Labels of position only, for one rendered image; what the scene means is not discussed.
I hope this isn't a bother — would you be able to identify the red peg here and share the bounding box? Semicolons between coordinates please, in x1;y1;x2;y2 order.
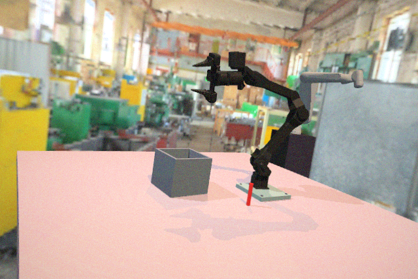
246;183;253;206

